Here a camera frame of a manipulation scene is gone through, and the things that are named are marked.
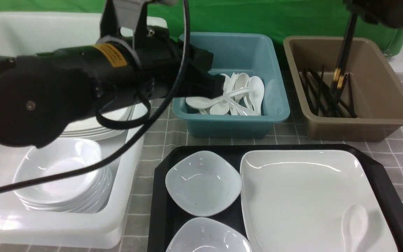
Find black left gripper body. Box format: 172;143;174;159
167;44;225;100

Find small white bowl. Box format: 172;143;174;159
166;217;252;252
165;150;242;217

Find large white square plate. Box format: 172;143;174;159
240;150;398;252

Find white ceramic soup spoon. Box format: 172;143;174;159
341;204;368;252

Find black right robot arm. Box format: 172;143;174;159
331;0;403;92

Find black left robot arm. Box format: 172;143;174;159
0;0;225;147

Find pile of white spoons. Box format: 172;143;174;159
185;73;265;116

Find teal plastic bin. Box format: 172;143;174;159
173;32;290;139

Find green backdrop cloth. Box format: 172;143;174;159
0;0;403;56

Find stack of white square plates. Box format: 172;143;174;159
59;106;134;141

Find black serving tray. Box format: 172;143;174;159
147;144;403;252

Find pile of black chopsticks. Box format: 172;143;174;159
299;66;358;118

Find stack of white bowls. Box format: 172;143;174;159
13;138;113;214

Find brown plastic bin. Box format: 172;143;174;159
283;36;403;142

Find grey checked tablecloth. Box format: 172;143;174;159
0;72;403;252

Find large white plastic tub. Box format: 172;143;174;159
0;12;144;249

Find black cable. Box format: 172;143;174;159
0;0;191;199

